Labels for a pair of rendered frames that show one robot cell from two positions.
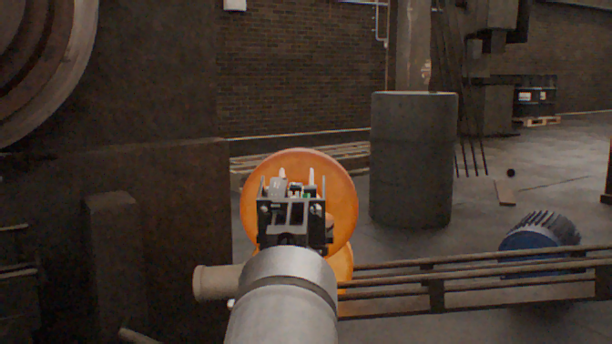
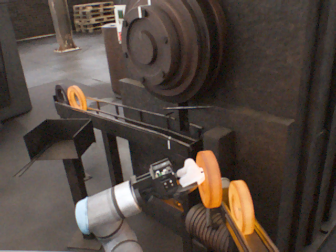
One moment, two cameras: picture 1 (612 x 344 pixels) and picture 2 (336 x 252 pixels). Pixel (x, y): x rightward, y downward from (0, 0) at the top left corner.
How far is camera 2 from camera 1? 0.84 m
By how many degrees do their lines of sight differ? 76
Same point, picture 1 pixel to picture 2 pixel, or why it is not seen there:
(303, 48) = not seen: outside the picture
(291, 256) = (123, 187)
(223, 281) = not seen: hidden behind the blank
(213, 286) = not seen: hidden behind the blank
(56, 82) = (196, 83)
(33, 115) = (189, 93)
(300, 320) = (98, 200)
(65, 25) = (195, 63)
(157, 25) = (268, 51)
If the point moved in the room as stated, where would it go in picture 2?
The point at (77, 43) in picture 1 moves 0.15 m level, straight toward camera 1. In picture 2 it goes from (202, 69) to (167, 79)
